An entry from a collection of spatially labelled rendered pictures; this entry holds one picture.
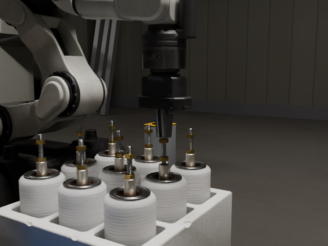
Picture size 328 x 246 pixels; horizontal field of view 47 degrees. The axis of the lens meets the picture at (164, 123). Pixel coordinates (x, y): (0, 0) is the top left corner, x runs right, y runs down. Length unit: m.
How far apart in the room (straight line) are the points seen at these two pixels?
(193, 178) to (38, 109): 0.57
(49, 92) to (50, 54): 0.13
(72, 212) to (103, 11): 0.41
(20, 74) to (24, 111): 3.50
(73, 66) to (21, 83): 3.66
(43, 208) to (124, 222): 0.22
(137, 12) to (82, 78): 0.50
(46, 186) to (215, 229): 0.38
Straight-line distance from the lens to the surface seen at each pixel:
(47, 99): 1.19
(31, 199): 0.83
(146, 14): 0.72
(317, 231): 1.24
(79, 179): 0.76
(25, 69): 4.89
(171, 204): 0.76
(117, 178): 0.82
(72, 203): 0.74
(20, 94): 4.85
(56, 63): 1.22
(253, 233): 1.17
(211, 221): 0.86
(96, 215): 0.75
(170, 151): 1.12
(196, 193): 0.86
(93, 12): 0.84
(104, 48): 4.09
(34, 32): 1.26
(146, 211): 0.67
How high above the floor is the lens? 0.48
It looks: 8 degrees down
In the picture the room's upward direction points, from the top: straight up
